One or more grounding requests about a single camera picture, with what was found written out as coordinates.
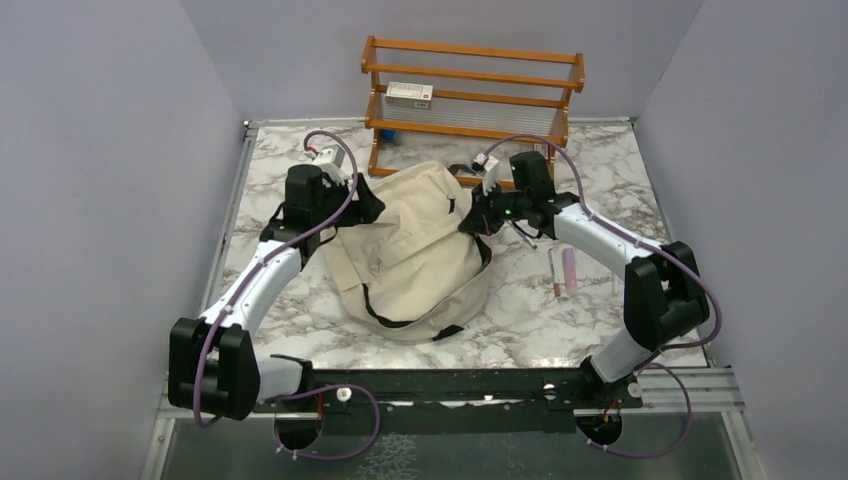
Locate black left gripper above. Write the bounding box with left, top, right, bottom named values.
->
left=312, top=172, right=385, bottom=230

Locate grey green small box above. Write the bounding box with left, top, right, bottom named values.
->
left=385, top=81, right=434, bottom=110

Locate pink highlighter pen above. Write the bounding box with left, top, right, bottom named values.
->
left=562, top=247, right=578, bottom=295

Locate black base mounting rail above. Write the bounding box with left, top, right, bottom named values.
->
left=254, top=368, right=643, bottom=436

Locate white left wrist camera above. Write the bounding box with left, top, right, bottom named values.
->
left=312, top=146, right=349, bottom=185

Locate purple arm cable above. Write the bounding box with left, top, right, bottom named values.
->
left=192, top=130, right=382, bottom=463
left=480, top=134, right=725, bottom=460

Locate green marker pen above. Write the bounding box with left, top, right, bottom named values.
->
left=511, top=222, right=538, bottom=250

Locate white pen brown cap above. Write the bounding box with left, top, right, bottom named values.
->
left=547, top=248, right=562, bottom=298

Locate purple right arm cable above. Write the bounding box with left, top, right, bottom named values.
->
left=480, top=134, right=725, bottom=460

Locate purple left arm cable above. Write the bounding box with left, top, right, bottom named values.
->
left=192, top=130, right=382, bottom=463

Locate orange wooden shelf rack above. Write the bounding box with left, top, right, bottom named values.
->
left=360, top=36, right=586, bottom=177

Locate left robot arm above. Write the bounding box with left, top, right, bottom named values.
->
left=167, top=164, right=385, bottom=428

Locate cream canvas backpack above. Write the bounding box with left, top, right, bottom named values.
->
left=321, top=161, right=492, bottom=342

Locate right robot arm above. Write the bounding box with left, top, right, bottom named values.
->
left=459, top=151, right=710, bottom=407

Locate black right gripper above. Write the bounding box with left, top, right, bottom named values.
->
left=460, top=179, right=531, bottom=236

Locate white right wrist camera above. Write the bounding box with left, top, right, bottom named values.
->
left=471, top=153, right=499, bottom=196

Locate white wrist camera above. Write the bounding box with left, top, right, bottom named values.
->
left=312, top=146, right=349, bottom=185
left=471, top=153, right=499, bottom=196

